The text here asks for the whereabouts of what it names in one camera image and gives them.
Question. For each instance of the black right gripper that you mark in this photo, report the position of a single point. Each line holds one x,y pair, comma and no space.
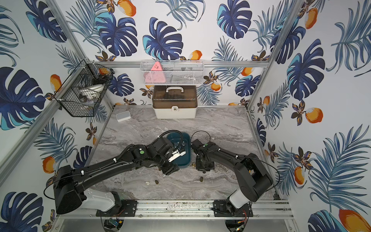
199,168

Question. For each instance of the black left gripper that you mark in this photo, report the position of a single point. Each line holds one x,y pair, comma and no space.
168,166

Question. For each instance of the teal plastic storage box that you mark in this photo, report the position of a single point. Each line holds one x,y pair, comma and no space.
183,143

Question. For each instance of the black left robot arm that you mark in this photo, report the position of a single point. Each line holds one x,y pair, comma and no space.
71,184

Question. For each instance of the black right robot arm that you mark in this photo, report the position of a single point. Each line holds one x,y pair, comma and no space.
252,176

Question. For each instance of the small white box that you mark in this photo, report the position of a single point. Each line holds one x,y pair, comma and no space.
123,116

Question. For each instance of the brown lid white toolbox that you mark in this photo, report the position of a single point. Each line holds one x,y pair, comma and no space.
175,102

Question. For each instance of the pink triangle sign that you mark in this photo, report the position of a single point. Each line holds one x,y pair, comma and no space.
155,75

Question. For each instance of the white bowl in basket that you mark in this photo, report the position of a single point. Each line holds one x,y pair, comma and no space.
94,90

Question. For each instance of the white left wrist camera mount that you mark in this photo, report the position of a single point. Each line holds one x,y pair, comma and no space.
176,154

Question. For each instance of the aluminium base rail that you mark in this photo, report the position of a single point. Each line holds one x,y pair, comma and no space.
196,209

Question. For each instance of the black wire basket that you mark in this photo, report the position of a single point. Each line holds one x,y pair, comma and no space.
89,84

